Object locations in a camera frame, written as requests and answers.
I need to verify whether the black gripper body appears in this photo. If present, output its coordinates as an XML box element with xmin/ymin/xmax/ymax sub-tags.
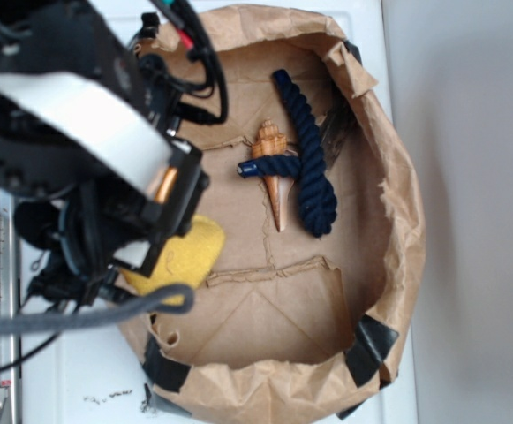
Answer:
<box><xmin>15</xmin><ymin>139</ymin><xmax>209</xmax><ymax>305</ymax></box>

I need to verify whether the yellow cloth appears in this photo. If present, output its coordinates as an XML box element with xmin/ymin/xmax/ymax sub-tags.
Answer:
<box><xmin>122</xmin><ymin>215</ymin><xmax>226</xmax><ymax>296</ymax></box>

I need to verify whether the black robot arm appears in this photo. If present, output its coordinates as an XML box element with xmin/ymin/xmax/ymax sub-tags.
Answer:
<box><xmin>0</xmin><ymin>1</ymin><xmax>229</xmax><ymax>305</ymax></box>

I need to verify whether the white plastic bin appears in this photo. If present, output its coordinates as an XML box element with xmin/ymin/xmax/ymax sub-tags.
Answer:
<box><xmin>20</xmin><ymin>1</ymin><xmax>418</xmax><ymax>423</ymax></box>

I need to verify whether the orange spiral seashell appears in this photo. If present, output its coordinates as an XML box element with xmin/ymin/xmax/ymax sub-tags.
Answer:
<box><xmin>252</xmin><ymin>119</ymin><xmax>294</xmax><ymax>232</ymax></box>

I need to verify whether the brown paper bag tray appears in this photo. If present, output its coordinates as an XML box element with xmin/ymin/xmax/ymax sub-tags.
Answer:
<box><xmin>120</xmin><ymin>4</ymin><xmax>426</xmax><ymax>423</ymax></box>

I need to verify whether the grey braided cable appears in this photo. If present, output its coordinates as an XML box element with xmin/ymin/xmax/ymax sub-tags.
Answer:
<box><xmin>0</xmin><ymin>284</ymin><xmax>195</xmax><ymax>340</ymax></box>

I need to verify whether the aluminium frame rail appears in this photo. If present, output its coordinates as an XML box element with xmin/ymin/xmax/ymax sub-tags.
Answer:
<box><xmin>0</xmin><ymin>191</ymin><xmax>22</xmax><ymax>423</ymax></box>

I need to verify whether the navy blue twisted rope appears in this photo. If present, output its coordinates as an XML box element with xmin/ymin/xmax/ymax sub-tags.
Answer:
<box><xmin>237</xmin><ymin>69</ymin><xmax>339</xmax><ymax>239</ymax></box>

